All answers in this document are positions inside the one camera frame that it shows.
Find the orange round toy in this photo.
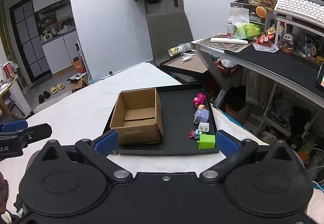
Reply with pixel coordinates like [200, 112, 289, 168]
[256, 6, 269, 18]

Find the grey drawer organizer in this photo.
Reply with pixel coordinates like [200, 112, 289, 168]
[230, 1, 267, 32]

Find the black smartphone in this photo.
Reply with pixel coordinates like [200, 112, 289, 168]
[316, 62, 324, 86]

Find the red plastic basket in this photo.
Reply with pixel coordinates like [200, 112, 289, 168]
[215, 58, 241, 77]

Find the white tissue bag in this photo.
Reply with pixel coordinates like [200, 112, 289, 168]
[229, 7, 250, 27]

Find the black glass door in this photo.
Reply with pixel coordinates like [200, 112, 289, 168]
[9, 0, 51, 85]

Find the orange carton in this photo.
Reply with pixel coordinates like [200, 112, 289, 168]
[72, 57, 85, 74]

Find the black shallow tray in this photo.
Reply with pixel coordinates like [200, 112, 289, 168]
[102, 83, 219, 157]

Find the red snack packet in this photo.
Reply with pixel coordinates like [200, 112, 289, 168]
[254, 27, 279, 53]

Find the panda figurine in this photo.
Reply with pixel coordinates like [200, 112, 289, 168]
[282, 33, 295, 54]

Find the white monitor riser shelf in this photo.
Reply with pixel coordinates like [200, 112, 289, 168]
[275, 15, 324, 65]

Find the yellow white plastic cup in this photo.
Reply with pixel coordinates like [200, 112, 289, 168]
[168, 43, 191, 57]

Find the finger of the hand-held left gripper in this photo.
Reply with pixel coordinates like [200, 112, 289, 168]
[0, 120, 28, 133]
[0, 123, 52, 148]

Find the green cube toy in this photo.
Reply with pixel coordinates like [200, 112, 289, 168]
[197, 132, 215, 150]

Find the purple block doll figurine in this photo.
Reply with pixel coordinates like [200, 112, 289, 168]
[194, 105, 210, 124]

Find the long white bar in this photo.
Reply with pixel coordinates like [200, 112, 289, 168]
[210, 37, 250, 46]

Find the white plug charger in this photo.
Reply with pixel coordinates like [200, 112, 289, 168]
[198, 122, 211, 135]

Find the white keyboard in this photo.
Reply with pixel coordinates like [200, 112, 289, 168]
[273, 0, 324, 26]

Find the pink monster figurine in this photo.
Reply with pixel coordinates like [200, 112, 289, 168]
[194, 94, 207, 108]

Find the black desk mat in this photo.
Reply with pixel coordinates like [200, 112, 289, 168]
[224, 45, 324, 99]

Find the white pill bottle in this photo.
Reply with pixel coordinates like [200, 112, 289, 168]
[226, 19, 236, 38]

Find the black framed shallow box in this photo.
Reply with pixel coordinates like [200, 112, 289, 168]
[159, 49, 210, 82]

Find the brown floor cardboard box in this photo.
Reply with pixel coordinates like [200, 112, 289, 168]
[67, 73, 89, 93]

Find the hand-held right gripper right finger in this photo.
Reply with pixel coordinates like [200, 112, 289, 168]
[199, 130, 302, 185]

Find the green plastic bag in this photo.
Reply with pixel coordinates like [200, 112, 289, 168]
[233, 23, 261, 39]

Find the patterned brown mat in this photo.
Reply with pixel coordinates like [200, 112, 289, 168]
[200, 35, 254, 52]

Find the white face mask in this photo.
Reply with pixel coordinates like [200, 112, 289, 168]
[179, 53, 197, 64]

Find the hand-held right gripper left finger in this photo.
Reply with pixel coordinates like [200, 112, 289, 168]
[32, 130, 132, 185]

